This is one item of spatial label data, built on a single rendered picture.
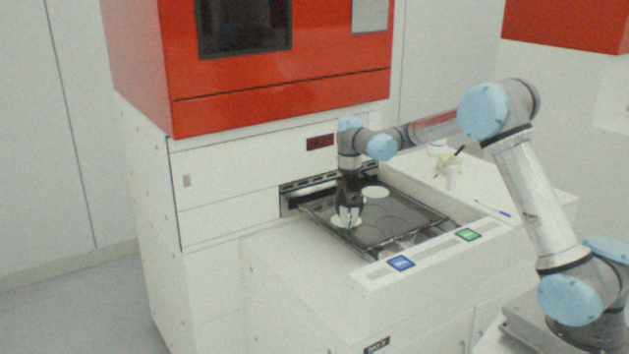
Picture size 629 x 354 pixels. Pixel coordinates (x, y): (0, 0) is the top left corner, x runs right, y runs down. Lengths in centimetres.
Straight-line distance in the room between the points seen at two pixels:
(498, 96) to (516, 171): 16
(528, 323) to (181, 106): 106
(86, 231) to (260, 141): 180
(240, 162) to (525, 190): 89
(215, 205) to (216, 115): 32
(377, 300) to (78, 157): 216
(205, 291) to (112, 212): 152
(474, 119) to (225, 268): 102
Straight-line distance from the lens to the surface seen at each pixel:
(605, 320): 131
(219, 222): 167
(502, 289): 170
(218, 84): 146
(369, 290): 123
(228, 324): 190
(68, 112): 296
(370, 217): 167
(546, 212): 112
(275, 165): 168
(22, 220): 313
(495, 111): 108
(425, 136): 141
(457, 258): 142
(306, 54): 158
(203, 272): 173
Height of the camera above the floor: 170
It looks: 24 degrees down
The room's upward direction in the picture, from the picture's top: straight up
